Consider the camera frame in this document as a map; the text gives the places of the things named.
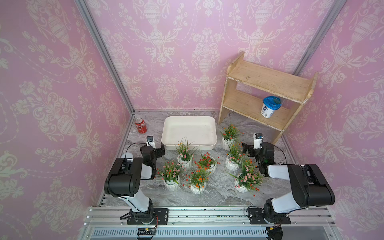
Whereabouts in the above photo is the pink flower pot mid-right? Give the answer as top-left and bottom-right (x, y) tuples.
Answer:
(225, 144), (243, 172)

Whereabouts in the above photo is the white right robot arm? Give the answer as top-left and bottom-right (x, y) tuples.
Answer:
(242, 142), (336, 224)

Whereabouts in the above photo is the red cola can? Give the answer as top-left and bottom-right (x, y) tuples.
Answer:
(135, 118), (148, 134)

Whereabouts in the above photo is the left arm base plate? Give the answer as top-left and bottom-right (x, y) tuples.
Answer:
(127, 208), (169, 225)

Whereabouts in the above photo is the red flower pot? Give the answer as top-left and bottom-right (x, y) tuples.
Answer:
(195, 152), (220, 174)

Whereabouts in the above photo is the white plastic storage box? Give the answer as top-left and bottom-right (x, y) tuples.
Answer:
(161, 116), (218, 151)

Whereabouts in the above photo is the blue lidded white cup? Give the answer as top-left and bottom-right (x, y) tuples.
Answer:
(261, 96), (282, 119)

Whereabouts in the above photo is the aluminium mounting rail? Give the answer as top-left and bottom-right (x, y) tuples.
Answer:
(79, 206), (342, 240)

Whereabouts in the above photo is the white yellow can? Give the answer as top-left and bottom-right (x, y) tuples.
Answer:
(121, 152), (134, 160)

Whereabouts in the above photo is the wooden two-tier shelf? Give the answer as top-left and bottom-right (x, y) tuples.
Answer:
(218, 52), (318, 144)

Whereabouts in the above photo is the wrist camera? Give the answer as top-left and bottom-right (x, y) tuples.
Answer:
(146, 136), (156, 149)
(253, 133), (264, 150)

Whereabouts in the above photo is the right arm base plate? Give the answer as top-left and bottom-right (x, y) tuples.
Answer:
(245, 206), (291, 225)

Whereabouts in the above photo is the large pink flower pot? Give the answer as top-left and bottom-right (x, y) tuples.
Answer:
(231, 158), (263, 193)

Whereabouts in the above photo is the orange flower pot front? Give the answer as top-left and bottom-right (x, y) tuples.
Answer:
(183, 169), (211, 195)

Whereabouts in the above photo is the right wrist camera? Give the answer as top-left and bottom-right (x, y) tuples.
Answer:
(253, 133), (264, 150)

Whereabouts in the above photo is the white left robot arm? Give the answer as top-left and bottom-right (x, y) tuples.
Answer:
(104, 144), (165, 225)

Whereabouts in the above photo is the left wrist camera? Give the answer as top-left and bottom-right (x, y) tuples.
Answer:
(146, 136), (156, 149)

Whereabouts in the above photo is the orange flower pot back-right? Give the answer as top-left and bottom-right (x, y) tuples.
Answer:
(221, 124), (243, 150)

